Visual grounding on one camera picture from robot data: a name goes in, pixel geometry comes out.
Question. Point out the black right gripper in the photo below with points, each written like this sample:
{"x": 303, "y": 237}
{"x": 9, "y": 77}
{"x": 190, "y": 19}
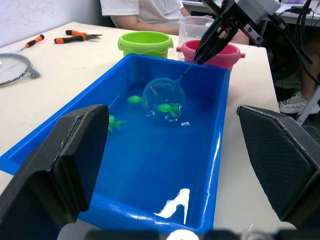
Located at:
{"x": 235, "y": 18}

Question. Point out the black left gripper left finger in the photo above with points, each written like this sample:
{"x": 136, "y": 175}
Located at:
{"x": 50, "y": 170}

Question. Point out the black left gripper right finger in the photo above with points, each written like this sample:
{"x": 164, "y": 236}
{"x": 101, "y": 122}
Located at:
{"x": 282, "y": 160}

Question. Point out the blue round fish net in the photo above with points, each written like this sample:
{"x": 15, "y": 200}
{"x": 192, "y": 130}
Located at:
{"x": 160, "y": 87}

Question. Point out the pink plastic bucket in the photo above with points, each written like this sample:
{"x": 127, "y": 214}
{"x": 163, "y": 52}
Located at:
{"x": 190, "y": 50}

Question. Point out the clear plastic measuring cup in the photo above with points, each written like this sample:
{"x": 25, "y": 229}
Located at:
{"x": 190, "y": 28}

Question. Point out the green plastic bucket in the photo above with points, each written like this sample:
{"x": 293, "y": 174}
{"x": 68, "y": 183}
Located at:
{"x": 145, "y": 43}

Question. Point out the green toy fish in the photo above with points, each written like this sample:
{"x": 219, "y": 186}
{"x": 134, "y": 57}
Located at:
{"x": 113, "y": 123}
{"x": 135, "y": 99}
{"x": 165, "y": 108}

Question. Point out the blue plastic tub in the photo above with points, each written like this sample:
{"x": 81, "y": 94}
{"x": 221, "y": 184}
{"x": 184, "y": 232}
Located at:
{"x": 155, "y": 162}

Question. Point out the white sneaker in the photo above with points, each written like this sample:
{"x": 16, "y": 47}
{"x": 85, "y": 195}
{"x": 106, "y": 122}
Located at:
{"x": 295, "y": 102}

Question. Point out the person in white shirt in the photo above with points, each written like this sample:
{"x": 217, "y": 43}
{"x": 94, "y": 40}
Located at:
{"x": 155, "y": 12}

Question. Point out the orange black screwdriver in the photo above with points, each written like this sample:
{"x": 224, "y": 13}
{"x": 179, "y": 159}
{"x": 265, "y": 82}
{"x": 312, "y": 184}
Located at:
{"x": 33, "y": 42}

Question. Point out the orange black pliers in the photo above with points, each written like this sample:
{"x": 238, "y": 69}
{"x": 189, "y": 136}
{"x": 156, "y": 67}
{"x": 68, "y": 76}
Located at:
{"x": 72, "y": 38}

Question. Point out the silver metal frame leg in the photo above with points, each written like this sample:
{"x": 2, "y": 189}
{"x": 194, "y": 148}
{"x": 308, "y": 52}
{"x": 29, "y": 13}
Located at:
{"x": 310, "y": 105}

